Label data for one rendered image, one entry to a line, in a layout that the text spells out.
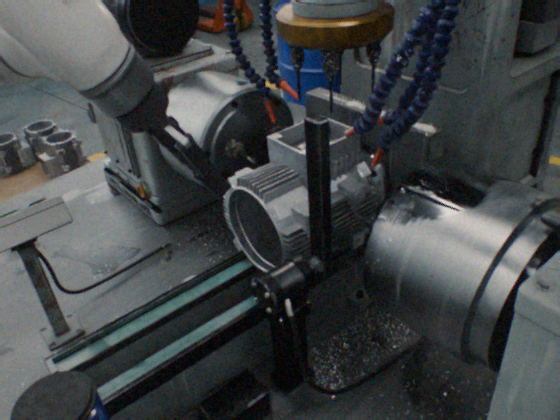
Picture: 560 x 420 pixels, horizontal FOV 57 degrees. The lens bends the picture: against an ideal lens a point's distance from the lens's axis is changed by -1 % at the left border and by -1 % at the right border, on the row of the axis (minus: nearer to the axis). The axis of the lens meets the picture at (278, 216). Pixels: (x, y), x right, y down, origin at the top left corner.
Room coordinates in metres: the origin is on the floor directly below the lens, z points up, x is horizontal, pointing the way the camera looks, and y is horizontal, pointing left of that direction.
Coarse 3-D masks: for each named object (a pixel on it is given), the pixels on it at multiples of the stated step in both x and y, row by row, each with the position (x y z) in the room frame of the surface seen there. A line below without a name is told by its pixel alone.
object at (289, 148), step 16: (288, 128) 0.82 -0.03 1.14; (304, 128) 0.84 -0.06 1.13; (336, 128) 0.83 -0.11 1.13; (272, 144) 0.79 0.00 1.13; (288, 144) 0.82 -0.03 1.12; (304, 144) 0.78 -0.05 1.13; (336, 144) 0.76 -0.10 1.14; (352, 144) 0.78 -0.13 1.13; (272, 160) 0.79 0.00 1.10; (288, 160) 0.75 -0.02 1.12; (304, 160) 0.72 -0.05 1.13; (336, 160) 0.75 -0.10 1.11; (352, 160) 0.77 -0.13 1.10; (304, 176) 0.72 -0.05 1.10; (336, 176) 0.75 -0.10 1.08
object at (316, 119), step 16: (320, 128) 0.60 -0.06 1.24; (320, 144) 0.60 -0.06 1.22; (320, 160) 0.60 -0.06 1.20; (320, 176) 0.60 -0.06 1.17; (320, 192) 0.60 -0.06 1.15; (320, 208) 0.60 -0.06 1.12; (320, 224) 0.60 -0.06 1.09; (320, 240) 0.60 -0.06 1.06; (320, 256) 0.61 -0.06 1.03; (320, 272) 0.61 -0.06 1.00
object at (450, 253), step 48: (432, 192) 0.56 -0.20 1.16; (480, 192) 0.54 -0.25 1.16; (528, 192) 0.54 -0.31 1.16; (384, 240) 0.55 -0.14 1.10; (432, 240) 0.51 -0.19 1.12; (480, 240) 0.48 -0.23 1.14; (528, 240) 0.46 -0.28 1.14; (384, 288) 0.52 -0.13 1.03; (432, 288) 0.47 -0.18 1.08; (480, 288) 0.44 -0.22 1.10; (432, 336) 0.47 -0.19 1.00; (480, 336) 0.42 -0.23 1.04
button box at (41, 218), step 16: (32, 208) 0.74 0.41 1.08; (48, 208) 0.75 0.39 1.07; (64, 208) 0.76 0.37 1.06; (0, 224) 0.71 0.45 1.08; (16, 224) 0.72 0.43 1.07; (32, 224) 0.73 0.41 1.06; (48, 224) 0.74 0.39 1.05; (64, 224) 0.75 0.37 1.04; (0, 240) 0.69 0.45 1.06; (16, 240) 0.70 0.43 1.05
